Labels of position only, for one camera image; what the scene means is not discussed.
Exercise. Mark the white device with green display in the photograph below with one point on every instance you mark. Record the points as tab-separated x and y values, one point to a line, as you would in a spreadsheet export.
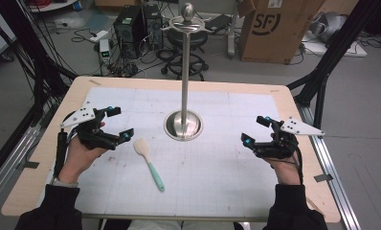
104	51

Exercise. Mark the aluminium rail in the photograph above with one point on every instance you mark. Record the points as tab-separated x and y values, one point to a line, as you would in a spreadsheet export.
6	172
332	179

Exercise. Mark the black tape piece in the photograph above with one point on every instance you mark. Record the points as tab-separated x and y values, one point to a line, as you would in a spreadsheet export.
29	165
323	178

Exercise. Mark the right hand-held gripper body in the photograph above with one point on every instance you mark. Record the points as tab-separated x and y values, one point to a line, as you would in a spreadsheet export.
279	145

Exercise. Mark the black stool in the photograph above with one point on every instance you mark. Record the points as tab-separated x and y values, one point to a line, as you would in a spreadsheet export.
195	60

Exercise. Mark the brown cardboard box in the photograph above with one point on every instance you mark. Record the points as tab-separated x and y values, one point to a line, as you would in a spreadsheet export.
274	32

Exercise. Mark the white flat board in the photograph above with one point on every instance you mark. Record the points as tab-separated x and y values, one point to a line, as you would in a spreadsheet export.
354	49

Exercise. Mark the steel utensil stand with hooks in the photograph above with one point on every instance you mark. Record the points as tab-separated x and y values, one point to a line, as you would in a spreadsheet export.
185	80

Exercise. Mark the slim black computer tower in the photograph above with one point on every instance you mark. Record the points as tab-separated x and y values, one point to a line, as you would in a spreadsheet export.
153	25

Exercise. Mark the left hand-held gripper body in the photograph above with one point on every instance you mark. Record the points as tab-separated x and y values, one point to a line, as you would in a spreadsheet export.
90	134

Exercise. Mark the white power strip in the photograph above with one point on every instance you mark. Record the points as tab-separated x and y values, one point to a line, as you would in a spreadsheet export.
99	35

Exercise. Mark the white grid mat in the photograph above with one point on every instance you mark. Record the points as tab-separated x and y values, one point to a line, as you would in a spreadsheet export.
195	179

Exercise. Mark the person's left hand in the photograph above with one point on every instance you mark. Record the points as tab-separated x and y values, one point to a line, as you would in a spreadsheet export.
80	156

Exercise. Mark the black metal frame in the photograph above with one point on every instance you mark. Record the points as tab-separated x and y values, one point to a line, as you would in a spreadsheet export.
41	73
325	64

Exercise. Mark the large black computer tower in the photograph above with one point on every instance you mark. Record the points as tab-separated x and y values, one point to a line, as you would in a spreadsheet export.
129	30

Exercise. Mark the silver grey bag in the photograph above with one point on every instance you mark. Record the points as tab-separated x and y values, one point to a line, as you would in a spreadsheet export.
329	27

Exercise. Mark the person's right hand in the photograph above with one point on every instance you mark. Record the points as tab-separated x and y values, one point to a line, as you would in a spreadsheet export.
286	171

